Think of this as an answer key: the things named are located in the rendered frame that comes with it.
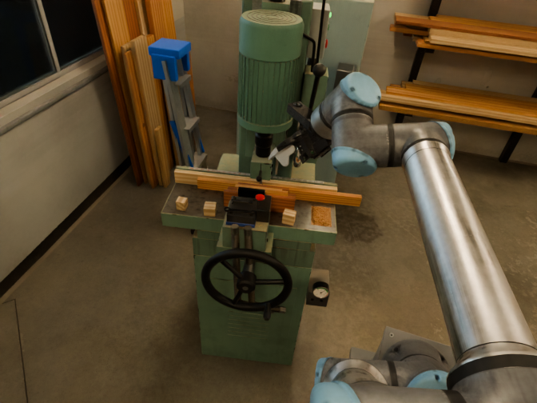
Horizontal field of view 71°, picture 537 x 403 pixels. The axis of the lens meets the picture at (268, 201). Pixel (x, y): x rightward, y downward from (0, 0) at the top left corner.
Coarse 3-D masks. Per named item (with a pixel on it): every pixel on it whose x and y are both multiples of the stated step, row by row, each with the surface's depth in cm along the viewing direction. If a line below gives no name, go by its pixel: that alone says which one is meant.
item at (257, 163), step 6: (252, 162) 125; (258, 162) 125; (264, 162) 125; (270, 162) 125; (252, 168) 127; (258, 168) 126; (264, 168) 126; (270, 168) 126; (252, 174) 128; (264, 174) 128; (270, 174) 128
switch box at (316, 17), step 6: (318, 6) 126; (312, 12) 124; (318, 12) 124; (324, 12) 124; (312, 18) 125; (318, 18) 125; (324, 18) 125; (312, 24) 127; (318, 24) 126; (324, 24) 126; (312, 30) 128; (318, 30) 128; (324, 30) 127; (312, 36) 129; (318, 36) 129; (324, 36) 128; (324, 42) 130
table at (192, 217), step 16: (176, 192) 137; (192, 192) 137; (208, 192) 138; (176, 208) 130; (192, 208) 131; (224, 208) 132; (304, 208) 135; (176, 224) 130; (192, 224) 130; (208, 224) 129; (272, 224) 127; (304, 224) 128; (272, 240) 126; (288, 240) 130; (304, 240) 129; (320, 240) 128
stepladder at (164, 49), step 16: (160, 48) 179; (176, 48) 180; (160, 64) 182; (176, 64) 182; (176, 80) 186; (176, 96) 193; (192, 96) 212; (176, 112) 195; (192, 112) 212; (176, 128) 202; (192, 128) 207; (176, 144) 209; (192, 144) 226; (192, 160) 217
